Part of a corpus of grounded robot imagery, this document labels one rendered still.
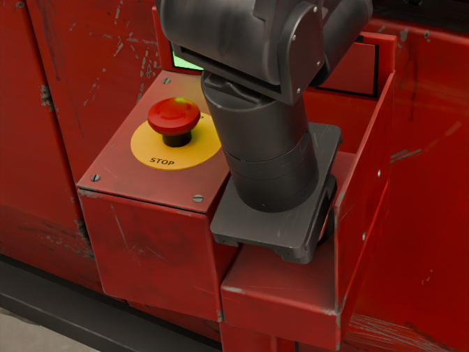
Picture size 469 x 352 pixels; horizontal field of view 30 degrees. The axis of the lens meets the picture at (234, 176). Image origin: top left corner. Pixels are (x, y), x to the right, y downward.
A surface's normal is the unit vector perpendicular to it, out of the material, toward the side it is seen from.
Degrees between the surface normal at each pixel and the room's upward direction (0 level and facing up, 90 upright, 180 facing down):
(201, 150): 0
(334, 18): 56
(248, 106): 14
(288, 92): 104
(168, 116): 3
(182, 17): 78
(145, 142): 0
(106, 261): 90
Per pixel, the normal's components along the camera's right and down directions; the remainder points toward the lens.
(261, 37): -0.49, 0.23
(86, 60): -0.49, 0.60
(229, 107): -0.20, -0.59
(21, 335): -0.08, -0.76
